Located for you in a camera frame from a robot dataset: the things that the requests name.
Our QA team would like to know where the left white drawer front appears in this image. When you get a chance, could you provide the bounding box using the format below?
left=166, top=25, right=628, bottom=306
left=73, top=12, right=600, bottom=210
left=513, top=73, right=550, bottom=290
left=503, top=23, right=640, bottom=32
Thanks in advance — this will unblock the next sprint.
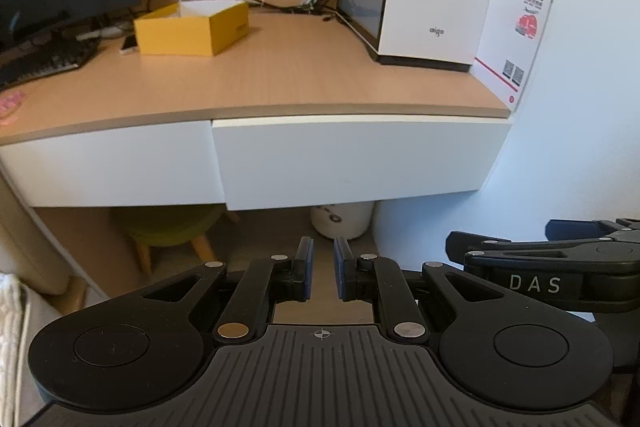
left=1, top=121, right=224, bottom=207

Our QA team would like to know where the white round bin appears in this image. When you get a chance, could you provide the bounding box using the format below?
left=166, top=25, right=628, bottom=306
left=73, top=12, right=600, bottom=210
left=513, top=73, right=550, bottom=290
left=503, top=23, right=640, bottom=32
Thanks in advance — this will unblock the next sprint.
left=310, top=202, right=374, bottom=239

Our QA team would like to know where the white courier envelope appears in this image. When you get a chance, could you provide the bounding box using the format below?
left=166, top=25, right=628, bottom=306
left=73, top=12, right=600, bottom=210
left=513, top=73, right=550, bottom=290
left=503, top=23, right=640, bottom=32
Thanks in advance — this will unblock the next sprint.
left=470, top=0, right=553, bottom=112

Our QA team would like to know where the pink sticker pad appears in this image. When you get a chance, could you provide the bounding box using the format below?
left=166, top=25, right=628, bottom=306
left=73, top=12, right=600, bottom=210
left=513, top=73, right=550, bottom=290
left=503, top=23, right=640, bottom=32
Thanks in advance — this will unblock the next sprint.
left=0, top=91, right=26, bottom=127

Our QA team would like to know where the black keyboard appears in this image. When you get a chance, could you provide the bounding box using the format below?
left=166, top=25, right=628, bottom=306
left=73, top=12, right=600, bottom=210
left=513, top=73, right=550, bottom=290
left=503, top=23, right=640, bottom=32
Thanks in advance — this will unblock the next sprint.
left=0, top=38, right=101, bottom=90

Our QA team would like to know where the yellow cardboard box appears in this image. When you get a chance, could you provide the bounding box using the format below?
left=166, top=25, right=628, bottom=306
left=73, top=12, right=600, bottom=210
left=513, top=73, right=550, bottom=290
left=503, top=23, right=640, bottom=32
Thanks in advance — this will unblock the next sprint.
left=134, top=0, right=250, bottom=57

